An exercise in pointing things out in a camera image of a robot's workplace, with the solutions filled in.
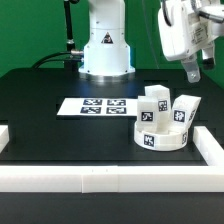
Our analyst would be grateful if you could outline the white block at left edge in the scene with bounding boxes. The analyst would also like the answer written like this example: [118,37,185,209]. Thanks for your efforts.
[0,125,9,153]

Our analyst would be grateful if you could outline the black cables at base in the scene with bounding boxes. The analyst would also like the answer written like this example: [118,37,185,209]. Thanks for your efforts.
[31,0,84,69]

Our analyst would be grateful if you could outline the white obstacle fence wall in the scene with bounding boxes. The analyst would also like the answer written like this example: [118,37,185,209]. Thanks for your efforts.
[0,126,224,193]

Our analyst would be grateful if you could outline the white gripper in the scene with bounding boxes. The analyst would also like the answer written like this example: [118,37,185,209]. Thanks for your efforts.
[158,0,224,83]

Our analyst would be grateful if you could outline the white round stool seat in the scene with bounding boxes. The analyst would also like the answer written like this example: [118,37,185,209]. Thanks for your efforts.
[134,124,188,152]

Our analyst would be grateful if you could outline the white paper marker sheet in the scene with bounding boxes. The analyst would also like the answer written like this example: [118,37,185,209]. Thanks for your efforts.
[57,98,137,116]

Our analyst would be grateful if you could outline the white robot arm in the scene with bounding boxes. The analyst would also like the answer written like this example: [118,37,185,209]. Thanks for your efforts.
[79,0,224,83]

